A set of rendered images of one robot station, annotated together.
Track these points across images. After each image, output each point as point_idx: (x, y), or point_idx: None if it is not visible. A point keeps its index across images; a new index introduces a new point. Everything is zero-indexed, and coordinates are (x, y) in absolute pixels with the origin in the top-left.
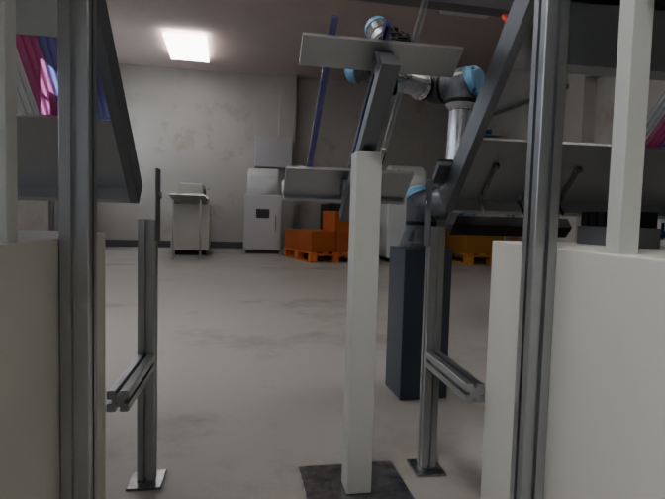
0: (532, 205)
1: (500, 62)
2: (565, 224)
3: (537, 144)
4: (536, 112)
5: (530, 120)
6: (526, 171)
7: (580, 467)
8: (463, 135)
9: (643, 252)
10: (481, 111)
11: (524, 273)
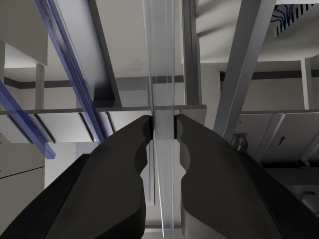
0: (182, 37)
1: (219, 114)
2: None
3: (183, 65)
4: (184, 79)
5: (185, 75)
6: (184, 49)
7: None
8: (257, 4)
9: (207, 34)
10: (231, 62)
11: (182, 3)
